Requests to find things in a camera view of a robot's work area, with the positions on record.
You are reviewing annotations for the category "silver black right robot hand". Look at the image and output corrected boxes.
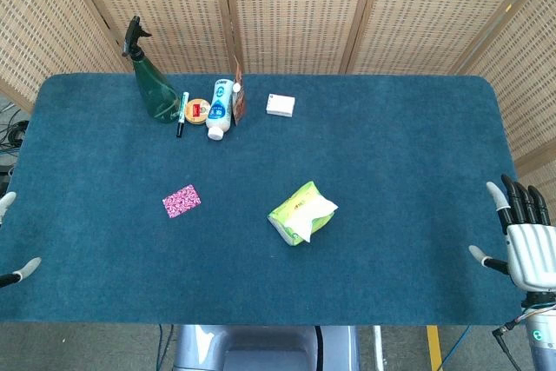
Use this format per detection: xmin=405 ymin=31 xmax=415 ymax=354
xmin=468 ymin=174 xmax=556 ymax=293

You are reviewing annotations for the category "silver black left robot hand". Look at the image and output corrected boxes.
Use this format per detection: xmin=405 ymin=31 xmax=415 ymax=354
xmin=0 ymin=191 xmax=43 ymax=288

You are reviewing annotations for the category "white tissue sheet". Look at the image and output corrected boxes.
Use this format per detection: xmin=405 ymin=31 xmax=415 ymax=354
xmin=284 ymin=195 xmax=340 ymax=243

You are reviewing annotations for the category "green tissue pack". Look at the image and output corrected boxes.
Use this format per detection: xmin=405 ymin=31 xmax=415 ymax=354
xmin=267 ymin=181 xmax=339 ymax=247

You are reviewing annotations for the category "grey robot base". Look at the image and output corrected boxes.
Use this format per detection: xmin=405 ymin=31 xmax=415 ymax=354
xmin=173 ymin=325 xmax=361 ymax=371

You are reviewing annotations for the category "pink white patterned card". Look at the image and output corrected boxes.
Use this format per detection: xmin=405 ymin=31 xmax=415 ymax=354
xmin=162 ymin=184 xmax=202 ymax=220

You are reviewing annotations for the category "blue table cloth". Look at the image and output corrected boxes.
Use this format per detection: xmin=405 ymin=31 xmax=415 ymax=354
xmin=0 ymin=73 xmax=525 ymax=328

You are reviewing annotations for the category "green spray bottle black trigger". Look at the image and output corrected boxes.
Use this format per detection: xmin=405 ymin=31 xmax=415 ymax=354
xmin=121 ymin=16 xmax=182 ymax=124

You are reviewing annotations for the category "black white marker pen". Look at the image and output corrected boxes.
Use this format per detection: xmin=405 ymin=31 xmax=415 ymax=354
xmin=175 ymin=91 xmax=191 ymax=138

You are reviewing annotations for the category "round yellow red tin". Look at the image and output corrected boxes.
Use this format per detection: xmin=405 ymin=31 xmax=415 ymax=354
xmin=183 ymin=98 xmax=213 ymax=125

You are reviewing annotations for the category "white bottle blue label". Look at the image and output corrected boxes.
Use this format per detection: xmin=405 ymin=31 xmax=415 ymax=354
xmin=205 ymin=78 xmax=235 ymax=142

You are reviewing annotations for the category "brown spout pouch white cap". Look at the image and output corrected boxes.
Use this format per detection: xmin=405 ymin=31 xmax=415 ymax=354
xmin=231 ymin=54 xmax=248 ymax=126

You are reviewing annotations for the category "small white box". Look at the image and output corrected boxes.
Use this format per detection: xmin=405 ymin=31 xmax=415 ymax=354
xmin=266 ymin=93 xmax=296 ymax=118

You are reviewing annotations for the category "bamboo folding screen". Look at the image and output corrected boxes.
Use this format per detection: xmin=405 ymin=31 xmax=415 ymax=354
xmin=0 ymin=0 xmax=556 ymax=201

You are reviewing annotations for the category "thin wrist cable black plug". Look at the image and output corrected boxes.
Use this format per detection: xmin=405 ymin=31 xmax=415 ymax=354
xmin=492 ymin=308 xmax=533 ymax=371

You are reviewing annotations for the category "blue floor cable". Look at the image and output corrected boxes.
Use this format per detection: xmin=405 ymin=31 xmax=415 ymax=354
xmin=156 ymin=325 xmax=175 ymax=370
xmin=442 ymin=325 xmax=473 ymax=371

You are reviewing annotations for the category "black floor cable bundle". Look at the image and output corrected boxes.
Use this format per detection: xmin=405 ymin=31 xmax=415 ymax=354
xmin=0 ymin=101 xmax=30 ymax=172

